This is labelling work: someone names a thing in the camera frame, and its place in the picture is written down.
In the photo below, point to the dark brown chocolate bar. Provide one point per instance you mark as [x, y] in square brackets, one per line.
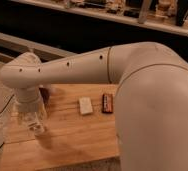
[107, 103]

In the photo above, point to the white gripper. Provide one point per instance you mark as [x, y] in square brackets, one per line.
[30, 104]

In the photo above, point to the wooden board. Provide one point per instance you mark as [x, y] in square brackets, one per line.
[69, 138]

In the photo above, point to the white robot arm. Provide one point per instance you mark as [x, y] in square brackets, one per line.
[151, 102]

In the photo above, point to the dark red bowl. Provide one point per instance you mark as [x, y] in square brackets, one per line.
[45, 94]

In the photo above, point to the white sponge block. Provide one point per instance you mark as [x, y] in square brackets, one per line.
[85, 106]

